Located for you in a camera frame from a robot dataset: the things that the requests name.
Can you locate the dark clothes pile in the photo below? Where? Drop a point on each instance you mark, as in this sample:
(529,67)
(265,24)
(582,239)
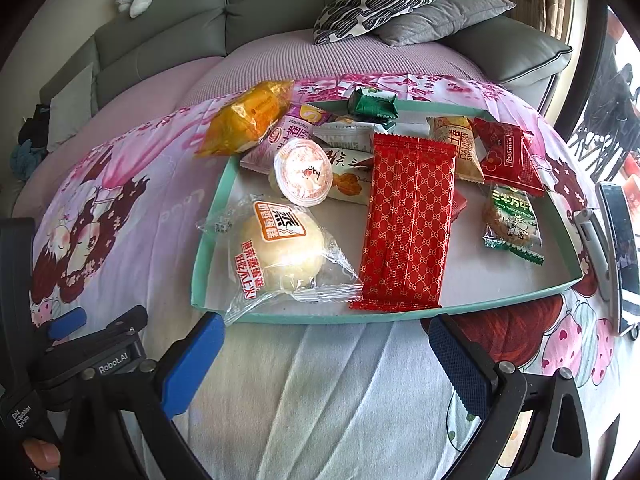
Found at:
(32,127)

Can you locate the clear steamed bun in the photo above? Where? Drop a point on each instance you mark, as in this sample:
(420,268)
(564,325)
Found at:
(280,250)

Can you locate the long red patterned packet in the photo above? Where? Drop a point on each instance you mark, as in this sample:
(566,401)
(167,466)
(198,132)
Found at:
(407,220)

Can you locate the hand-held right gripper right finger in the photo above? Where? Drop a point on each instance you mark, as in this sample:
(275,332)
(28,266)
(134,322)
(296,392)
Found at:
(457,360)

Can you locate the jelly cup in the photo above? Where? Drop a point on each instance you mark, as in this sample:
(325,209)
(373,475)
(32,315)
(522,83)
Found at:
(302,170)

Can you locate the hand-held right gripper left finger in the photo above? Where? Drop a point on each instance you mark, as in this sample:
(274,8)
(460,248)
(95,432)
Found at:
(192,365)

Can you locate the black folding chair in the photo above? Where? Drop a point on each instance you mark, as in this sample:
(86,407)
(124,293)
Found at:
(615,110)

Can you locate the yellow egg roll packet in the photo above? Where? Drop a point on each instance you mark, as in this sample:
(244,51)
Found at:
(457,150)

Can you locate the black smartphone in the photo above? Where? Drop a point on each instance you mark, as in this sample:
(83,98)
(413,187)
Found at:
(622,255)

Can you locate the silver phone stand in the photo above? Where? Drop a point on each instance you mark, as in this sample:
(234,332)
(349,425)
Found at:
(595,240)

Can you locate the teal box lid tray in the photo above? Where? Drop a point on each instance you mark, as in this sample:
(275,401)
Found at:
(475,270)

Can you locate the teal cloth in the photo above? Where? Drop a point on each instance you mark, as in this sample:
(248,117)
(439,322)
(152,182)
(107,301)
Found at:
(22,160)

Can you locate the dark green snack packet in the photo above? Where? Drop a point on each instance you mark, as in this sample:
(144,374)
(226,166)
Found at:
(375,105)

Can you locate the red flower-print snack packet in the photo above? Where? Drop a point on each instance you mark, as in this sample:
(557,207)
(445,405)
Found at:
(505,157)

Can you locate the orange cake packet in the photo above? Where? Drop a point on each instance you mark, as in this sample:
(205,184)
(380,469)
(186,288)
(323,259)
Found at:
(245,115)

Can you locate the purple white snack packet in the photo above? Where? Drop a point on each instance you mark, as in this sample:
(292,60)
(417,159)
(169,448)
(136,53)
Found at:
(280,140)

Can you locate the pink printed blanket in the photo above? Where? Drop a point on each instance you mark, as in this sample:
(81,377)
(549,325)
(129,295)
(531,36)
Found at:
(310,390)

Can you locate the green-edged rice cracker packet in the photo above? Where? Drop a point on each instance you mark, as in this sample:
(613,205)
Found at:
(512,220)

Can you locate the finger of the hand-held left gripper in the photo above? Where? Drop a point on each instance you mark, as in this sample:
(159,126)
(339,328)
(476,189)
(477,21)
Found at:
(67,322)
(117,340)

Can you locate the light grey cushion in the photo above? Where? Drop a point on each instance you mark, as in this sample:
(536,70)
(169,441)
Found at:
(70,110)

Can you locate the beige fruit-print snack packet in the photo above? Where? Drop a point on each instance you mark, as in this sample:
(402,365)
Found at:
(350,180)

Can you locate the person's left hand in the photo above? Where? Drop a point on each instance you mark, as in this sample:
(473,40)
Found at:
(42,455)

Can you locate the grey pillow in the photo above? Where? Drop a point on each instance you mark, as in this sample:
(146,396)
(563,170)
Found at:
(450,15)

